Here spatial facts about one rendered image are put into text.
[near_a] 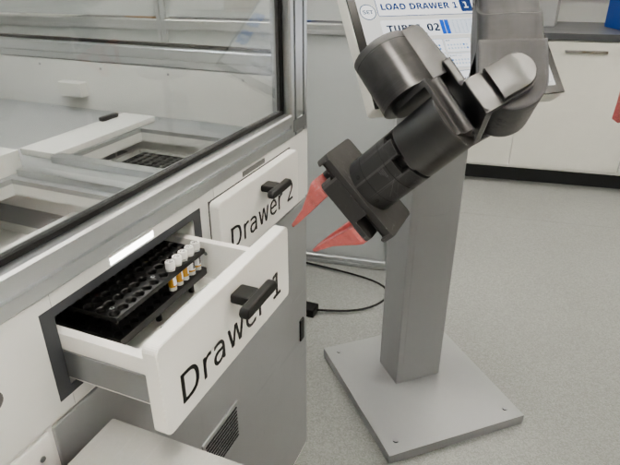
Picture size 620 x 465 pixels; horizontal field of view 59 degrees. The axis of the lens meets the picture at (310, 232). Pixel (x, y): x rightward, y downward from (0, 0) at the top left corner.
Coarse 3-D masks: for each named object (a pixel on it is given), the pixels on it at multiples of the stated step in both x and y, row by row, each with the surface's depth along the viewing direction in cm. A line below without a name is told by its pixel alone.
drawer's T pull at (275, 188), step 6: (282, 180) 94; (288, 180) 94; (264, 186) 92; (270, 186) 91; (276, 186) 91; (282, 186) 92; (288, 186) 94; (270, 192) 89; (276, 192) 90; (270, 198) 90
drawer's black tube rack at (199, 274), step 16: (144, 256) 73; (160, 256) 72; (128, 272) 68; (144, 272) 68; (96, 288) 65; (112, 288) 66; (128, 288) 65; (192, 288) 76; (80, 304) 62; (96, 304) 62; (112, 304) 67; (144, 304) 67; (160, 304) 67; (64, 320) 64; (80, 320) 64; (96, 320) 64; (128, 320) 64; (144, 320) 64; (160, 320) 70; (112, 336) 61; (128, 336) 62
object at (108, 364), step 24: (168, 240) 79; (192, 240) 78; (216, 264) 78; (168, 312) 72; (72, 336) 58; (96, 336) 58; (144, 336) 67; (72, 360) 59; (96, 360) 57; (120, 360) 56; (96, 384) 59; (120, 384) 57; (144, 384) 55
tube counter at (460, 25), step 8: (432, 24) 129; (440, 24) 130; (448, 24) 131; (456, 24) 131; (464, 24) 132; (432, 32) 129; (440, 32) 129; (448, 32) 130; (456, 32) 131; (464, 32) 131
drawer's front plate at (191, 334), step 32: (256, 256) 67; (224, 288) 60; (288, 288) 78; (192, 320) 55; (224, 320) 62; (256, 320) 70; (160, 352) 51; (192, 352) 56; (160, 384) 52; (192, 384) 57; (160, 416) 54
